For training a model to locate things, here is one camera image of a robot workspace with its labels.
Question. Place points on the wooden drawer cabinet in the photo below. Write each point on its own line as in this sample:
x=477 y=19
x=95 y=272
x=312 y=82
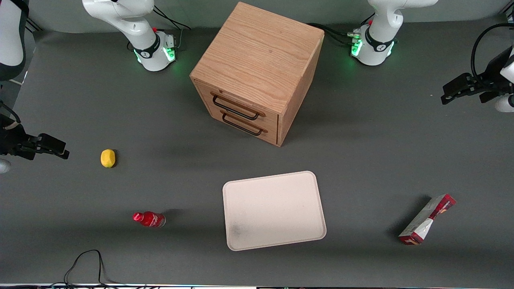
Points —
x=257 y=56

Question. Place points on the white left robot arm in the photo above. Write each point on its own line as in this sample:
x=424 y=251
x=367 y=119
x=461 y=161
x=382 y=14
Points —
x=381 y=28

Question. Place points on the red cola bottle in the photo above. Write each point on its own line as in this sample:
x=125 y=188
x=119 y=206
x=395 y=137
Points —
x=150 y=219

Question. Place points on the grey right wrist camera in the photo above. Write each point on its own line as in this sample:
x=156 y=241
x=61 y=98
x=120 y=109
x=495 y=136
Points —
x=3 y=165

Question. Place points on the dark grey table mat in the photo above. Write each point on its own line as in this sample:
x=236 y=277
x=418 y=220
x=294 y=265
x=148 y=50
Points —
x=361 y=160

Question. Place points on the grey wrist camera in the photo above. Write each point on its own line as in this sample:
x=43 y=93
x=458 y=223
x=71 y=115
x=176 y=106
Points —
x=505 y=104
x=3 y=165

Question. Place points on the red cookie box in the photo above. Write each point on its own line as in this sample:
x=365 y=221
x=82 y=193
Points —
x=425 y=218

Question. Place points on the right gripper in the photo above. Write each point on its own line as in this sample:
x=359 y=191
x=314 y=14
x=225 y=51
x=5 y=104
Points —
x=11 y=141

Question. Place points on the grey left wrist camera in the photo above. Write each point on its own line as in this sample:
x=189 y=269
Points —
x=505 y=104

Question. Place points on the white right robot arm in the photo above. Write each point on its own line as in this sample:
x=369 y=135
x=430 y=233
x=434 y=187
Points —
x=120 y=16

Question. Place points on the wooden drawer front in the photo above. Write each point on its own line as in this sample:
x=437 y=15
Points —
x=273 y=118
x=270 y=135

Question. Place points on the yellow lemon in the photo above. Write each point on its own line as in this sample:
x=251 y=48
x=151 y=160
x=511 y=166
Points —
x=107 y=158

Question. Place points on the beige rectangular tray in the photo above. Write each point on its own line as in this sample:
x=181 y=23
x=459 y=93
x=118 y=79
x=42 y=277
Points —
x=273 y=210

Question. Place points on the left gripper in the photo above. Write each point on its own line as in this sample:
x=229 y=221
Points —
x=490 y=82

